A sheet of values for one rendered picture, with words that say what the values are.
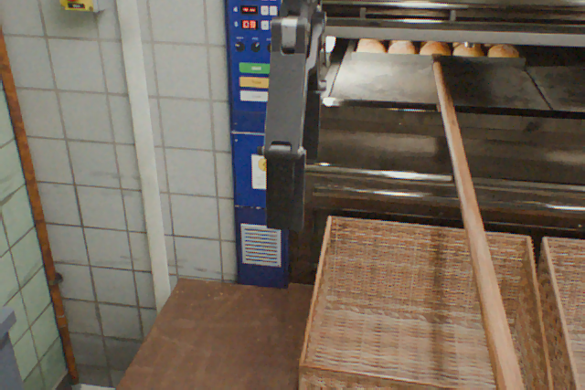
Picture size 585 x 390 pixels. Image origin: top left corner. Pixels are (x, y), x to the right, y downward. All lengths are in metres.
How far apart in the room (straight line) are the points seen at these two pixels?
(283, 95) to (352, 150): 1.23
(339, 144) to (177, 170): 0.49
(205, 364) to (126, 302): 0.59
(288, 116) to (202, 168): 1.34
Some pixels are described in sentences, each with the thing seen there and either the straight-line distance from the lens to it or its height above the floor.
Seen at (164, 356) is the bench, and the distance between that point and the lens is 1.67.
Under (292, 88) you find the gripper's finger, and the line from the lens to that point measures 0.41.
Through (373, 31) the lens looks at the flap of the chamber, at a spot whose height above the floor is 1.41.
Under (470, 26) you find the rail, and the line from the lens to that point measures 1.37.
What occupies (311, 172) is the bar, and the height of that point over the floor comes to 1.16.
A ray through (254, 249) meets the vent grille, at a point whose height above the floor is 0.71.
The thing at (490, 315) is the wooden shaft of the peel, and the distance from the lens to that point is 0.83.
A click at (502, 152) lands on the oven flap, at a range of 1.66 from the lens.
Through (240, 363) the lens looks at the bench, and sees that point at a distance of 1.62.
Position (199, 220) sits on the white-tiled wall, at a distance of 1.83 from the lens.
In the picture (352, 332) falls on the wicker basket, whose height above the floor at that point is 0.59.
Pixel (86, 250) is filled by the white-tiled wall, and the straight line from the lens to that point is 2.06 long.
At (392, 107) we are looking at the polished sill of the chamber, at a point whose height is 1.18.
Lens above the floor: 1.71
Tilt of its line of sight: 27 degrees down
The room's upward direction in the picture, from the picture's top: straight up
